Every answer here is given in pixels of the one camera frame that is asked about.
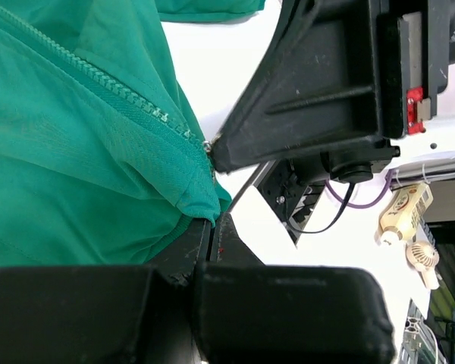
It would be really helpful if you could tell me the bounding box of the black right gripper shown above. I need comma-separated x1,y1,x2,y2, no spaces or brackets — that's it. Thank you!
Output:
211,1,455,173

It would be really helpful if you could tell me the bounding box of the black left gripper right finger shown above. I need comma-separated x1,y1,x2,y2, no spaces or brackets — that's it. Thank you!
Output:
193,213,396,363

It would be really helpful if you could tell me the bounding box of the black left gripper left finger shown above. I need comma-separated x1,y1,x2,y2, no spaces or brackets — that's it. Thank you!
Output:
0,220,211,363

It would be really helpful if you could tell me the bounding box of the green zip jacket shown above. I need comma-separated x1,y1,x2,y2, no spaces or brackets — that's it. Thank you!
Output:
0,1,265,267

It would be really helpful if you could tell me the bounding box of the tan plastic bottle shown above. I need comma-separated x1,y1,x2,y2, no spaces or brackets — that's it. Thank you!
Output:
379,183,433,246

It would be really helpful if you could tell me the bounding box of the small beige handheld fan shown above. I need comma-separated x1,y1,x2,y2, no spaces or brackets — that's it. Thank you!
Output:
406,240,440,290

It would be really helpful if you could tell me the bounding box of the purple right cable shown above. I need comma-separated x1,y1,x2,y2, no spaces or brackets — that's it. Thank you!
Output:
324,157,455,210

